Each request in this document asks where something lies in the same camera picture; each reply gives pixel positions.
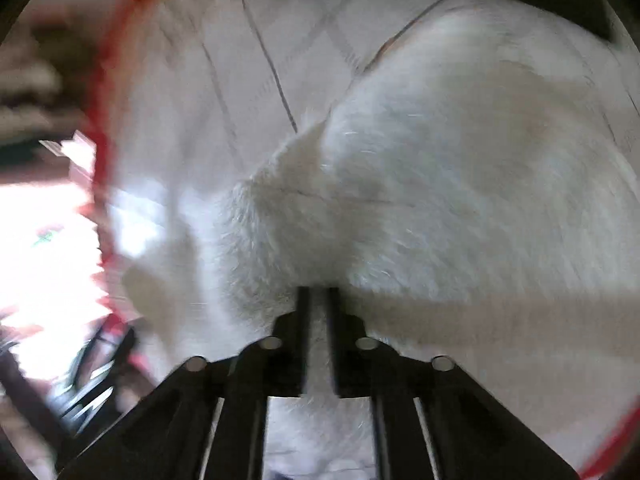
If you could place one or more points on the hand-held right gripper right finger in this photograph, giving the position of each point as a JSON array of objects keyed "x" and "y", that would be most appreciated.
[{"x": 345, "y": 355}]

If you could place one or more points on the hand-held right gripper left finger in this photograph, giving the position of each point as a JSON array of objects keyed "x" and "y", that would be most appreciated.
[{"x": 292, "y": 350}]

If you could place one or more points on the white fuzzy jacket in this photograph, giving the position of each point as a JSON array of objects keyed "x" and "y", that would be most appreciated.
[{"x": 450, "y": 185}]

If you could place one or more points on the white diamond patterned cloth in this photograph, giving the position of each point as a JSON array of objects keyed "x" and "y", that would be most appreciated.
[{"x": 240, "y": 85}]

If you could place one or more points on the red floral blanket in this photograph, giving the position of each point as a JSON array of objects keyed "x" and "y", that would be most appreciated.
[{"x": 102, "y": 125}]

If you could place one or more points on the black metal clothes rack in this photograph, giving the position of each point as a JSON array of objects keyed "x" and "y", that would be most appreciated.
[{"x": 107, "y": 360}]

